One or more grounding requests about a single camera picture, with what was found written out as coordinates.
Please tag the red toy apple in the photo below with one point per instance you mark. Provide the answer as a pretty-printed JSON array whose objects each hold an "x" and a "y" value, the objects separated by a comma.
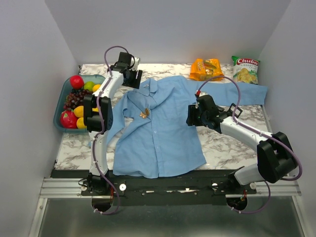
[{"x": 76, "y": 82}]

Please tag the red orange leaf brooch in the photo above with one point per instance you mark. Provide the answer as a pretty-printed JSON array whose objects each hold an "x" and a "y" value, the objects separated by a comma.
[{"x": 145, "y": 113}]

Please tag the orange mango gummy bag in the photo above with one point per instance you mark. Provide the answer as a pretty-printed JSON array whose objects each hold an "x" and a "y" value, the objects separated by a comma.
[{"x": 202, "y": 70}]

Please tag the green toy lime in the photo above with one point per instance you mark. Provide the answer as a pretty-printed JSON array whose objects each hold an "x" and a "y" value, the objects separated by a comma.
[{"x": 89, "y": 86}]

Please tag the light blue button shirt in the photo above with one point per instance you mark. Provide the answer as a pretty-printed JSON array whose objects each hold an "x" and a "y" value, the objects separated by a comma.
[{"x": 163, "y": 145}]

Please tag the teal plastic fruit basin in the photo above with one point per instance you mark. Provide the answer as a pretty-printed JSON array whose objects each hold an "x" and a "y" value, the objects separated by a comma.
[{"x": 66, "y": 89}]

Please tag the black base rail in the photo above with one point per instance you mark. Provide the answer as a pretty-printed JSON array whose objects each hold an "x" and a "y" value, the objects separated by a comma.
[{"x": 196, "y": 187}]

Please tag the yellow toy lemon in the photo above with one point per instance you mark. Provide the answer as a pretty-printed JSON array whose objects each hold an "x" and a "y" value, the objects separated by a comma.
[{"x": 78, "y": 111}]

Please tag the pink toy dragon fruit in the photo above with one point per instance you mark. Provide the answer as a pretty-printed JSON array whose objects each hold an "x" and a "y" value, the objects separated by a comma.
[{"x": 68, "y": 119}]

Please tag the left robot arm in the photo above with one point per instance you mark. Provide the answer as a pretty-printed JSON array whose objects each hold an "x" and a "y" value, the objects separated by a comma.
[{"x": 98, "y": 115}]

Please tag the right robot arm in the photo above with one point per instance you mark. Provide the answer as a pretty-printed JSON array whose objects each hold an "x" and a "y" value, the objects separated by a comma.
[{"x": 275, "y": 157}]

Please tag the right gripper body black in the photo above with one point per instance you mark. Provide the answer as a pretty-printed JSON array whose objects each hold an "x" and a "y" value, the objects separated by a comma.
[{"x": 193, "y": 110}]

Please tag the dark toy grape bunch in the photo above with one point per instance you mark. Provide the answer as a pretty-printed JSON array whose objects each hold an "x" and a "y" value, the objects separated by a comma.
[{"x": 75, "y": 98}]

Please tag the orange toy fruit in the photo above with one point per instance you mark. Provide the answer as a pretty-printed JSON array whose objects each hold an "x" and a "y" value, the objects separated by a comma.
[
  {"x": 96, "y": 87},
  {"x": 80, "y": 123}
]

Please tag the black brooch box red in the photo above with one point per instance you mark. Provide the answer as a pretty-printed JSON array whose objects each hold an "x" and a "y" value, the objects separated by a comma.
[{"x": 234, "y": 109}]

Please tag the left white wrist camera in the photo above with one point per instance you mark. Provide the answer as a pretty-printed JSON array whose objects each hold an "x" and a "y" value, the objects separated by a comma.
[{"x": 136, "y": 63}]

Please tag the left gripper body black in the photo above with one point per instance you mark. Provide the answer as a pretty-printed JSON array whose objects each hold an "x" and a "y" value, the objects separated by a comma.
[{"x": 131, "y": 81}]

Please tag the green cassava chips bag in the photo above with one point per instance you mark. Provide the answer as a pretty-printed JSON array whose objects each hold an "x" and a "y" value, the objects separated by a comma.
[{"x": 245, "y": 70}]

